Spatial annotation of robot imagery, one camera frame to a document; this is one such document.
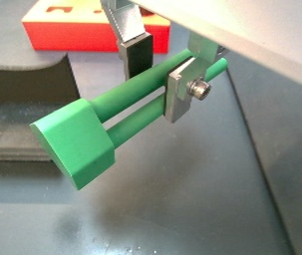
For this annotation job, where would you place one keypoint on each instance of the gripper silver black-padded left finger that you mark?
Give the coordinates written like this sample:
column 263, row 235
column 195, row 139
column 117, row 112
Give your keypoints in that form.
column 134, row 39

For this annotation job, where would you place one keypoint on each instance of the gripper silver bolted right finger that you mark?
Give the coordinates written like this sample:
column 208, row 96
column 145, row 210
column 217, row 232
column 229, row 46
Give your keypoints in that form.
column 189, row 77

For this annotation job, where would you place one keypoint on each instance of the green three prong object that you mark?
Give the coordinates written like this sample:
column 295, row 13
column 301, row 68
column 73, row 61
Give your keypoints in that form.
column 73, row 135

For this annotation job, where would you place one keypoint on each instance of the red peg board block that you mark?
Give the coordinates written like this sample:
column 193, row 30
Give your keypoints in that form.
column 74, row 25

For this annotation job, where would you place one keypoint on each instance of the black curved fixture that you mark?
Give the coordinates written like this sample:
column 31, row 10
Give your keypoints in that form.
column 37, row 84

